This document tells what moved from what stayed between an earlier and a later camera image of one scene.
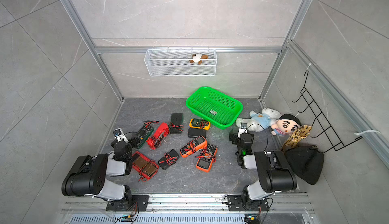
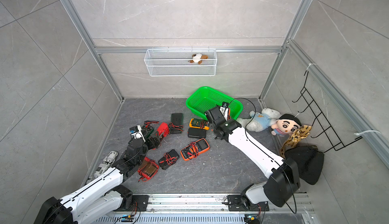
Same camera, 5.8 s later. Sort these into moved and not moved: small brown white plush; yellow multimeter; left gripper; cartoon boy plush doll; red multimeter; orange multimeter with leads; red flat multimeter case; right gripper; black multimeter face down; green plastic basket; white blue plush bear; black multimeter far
Moved: orange multimeter with leads; red multimeter; left gripper; right gripper
Not moved: black multimeter face down; red flat multimeter case; white blue plush bear; yellow multimeter; cartoon boy plush doll; green plastic basket; small brown white plush; black multimeter far
